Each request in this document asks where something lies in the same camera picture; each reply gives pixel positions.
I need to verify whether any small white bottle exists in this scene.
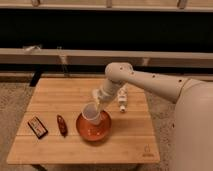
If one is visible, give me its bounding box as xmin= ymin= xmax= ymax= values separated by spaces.
xmin=117 ymin=86 xmax=128 ymax=113

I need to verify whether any grey metal rail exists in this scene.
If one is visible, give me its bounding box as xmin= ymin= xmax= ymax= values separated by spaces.
xmin=0 ymin=47 xmax=213 ymax=68

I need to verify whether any white ceramic cup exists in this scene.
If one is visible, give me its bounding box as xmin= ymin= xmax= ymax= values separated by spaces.
xmin=82 ymin=102 xmax=101 ymax=125

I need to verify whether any orange ceramic bowl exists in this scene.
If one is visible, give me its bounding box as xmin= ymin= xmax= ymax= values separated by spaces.
xmin=76 ymin=111 xmax=112 ymax=142

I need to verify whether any small dark snack box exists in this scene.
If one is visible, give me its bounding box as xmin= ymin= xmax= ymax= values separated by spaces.
xmin=28 ymin=116 xmax=48 ymax=139

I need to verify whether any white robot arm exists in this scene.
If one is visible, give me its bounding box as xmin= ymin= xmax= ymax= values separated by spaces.
xmin=92 ymin=62 xmax=213 ymax=171

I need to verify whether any wooden table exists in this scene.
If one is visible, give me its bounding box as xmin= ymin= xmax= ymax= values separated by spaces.
xmin=7 ymin=78 xmax=160 ymax=164

